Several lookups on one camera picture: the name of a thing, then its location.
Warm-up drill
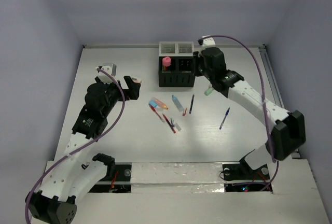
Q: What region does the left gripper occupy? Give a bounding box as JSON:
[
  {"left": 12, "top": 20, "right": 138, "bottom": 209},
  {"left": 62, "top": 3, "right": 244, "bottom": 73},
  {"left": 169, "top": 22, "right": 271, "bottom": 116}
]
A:
[{"left": 96, "top": 76, "right": 140, "bottom": 116}]

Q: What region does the blue highlighter cap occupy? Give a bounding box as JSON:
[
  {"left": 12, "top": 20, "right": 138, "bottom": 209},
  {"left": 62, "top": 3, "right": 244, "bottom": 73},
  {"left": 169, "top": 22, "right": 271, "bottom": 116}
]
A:
[{"left": 149, "top": 100, "right": 158, "bottom": 108}]

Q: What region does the green highlighter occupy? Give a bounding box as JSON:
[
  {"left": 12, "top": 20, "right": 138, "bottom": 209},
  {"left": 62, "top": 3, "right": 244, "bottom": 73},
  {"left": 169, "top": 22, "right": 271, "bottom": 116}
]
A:
[{"left": 204, "top": 87, "right": 213, "bottom": 96}]

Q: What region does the orange highlighter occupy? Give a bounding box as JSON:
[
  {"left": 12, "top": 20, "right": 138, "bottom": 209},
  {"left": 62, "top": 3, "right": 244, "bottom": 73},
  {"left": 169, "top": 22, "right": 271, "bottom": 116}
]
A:
[{"left": 152, "top": 97, "right": 169, "bottom": 110}]

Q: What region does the blue highlighter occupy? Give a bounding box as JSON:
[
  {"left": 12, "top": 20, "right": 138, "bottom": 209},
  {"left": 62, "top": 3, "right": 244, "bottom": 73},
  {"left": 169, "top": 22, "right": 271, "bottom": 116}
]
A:
[{"left": 172, "top": 95, "right": 184, "bottom": 112}]

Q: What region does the purple ink pen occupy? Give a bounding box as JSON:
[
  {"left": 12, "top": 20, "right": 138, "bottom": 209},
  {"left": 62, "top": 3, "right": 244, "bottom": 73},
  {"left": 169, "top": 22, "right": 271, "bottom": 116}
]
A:
[{"left": 189, "top": 94, "right": 195, "bottom": 114}]

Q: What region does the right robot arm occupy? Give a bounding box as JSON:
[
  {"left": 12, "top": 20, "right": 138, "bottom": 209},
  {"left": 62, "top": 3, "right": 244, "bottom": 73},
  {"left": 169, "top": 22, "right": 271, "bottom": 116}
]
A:
[{"left": 193, "top": 47, "right": 306, "bottom": 178}]

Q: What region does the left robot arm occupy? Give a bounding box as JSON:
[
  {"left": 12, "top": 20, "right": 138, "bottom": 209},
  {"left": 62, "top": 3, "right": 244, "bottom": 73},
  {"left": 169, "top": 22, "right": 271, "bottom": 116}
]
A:
[{"left": 25, "top": 74, "right": 141, "bottom": 223}]

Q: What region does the black slotted organizer box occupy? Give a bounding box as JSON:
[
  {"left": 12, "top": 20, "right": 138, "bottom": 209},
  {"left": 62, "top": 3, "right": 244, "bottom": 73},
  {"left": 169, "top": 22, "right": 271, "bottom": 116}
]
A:
[{"left": 158, "top": 56, "right": 195, "bottom": 88}]

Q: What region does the pink capped marker bundle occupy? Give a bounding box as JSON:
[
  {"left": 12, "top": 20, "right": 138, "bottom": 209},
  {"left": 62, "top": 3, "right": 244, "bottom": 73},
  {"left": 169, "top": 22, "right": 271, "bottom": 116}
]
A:
[{"left": 161, "top": 57, "right": 172, "bottom": 71}]

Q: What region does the dark red gel pen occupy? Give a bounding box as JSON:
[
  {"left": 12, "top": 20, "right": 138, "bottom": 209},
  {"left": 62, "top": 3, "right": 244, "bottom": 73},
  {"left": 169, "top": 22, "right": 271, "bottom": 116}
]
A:
[{"left": 162, "top": 114, "right": 176, "bottom": 134}]

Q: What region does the white slotted organizer box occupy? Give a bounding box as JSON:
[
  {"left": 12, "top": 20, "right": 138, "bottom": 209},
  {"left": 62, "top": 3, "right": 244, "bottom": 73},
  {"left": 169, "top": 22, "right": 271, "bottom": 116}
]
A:
[{"left": 159, "top": 41, "right": 194, "bottom": 57}]

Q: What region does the blue ballpoint pen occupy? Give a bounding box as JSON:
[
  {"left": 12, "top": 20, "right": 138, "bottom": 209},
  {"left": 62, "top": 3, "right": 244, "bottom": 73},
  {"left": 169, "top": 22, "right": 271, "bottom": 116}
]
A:
[{"left": 219, "top": 107, "right": 230, "bottom": 130}]

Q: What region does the clear cap near pens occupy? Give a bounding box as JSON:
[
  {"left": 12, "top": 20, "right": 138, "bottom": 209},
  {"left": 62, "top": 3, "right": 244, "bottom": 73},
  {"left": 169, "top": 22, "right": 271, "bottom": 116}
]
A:
[{"left": 174, "top": 123, "right": 182, "bottom": 131}]

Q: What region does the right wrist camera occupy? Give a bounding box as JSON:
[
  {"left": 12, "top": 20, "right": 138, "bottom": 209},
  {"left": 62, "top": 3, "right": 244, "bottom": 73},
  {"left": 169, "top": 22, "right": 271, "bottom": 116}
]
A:
[{"left": 198, "top": 36, "right": 216, "bottom": 48}]

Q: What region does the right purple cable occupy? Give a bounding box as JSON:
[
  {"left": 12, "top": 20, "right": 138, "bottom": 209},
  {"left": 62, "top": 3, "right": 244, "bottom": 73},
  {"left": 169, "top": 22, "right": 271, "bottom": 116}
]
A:
[{"left": 207, "top": 35, "right": 280, "bottom": 191}]

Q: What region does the purple cable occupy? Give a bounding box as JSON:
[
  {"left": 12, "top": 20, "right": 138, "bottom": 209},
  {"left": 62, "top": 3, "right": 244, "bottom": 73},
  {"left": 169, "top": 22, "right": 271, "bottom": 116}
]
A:
[
  {"left": 207, "top": 35, "right": 280, "bottom": 191},
  {"left": 24, "top": 68, "right": 127, "bottom": 222}
]

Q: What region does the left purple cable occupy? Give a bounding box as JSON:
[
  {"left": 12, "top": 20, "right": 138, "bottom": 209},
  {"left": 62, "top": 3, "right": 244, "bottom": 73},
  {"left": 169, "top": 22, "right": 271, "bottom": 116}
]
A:
[{"left": 24, "top": 68, "right": 127, "bottom": 222}]

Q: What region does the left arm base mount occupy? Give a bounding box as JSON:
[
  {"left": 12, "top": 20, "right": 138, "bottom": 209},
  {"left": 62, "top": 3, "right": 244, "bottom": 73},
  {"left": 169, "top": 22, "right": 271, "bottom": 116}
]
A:
[{"left": 89, "top": 163, "right": 132, "bottom": 193}]

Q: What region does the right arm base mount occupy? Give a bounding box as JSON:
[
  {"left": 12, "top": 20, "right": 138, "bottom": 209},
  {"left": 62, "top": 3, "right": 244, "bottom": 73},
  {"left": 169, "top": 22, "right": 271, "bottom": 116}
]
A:
[{"left": 219, "top": 163, "right": 272, "bottom": 192}]

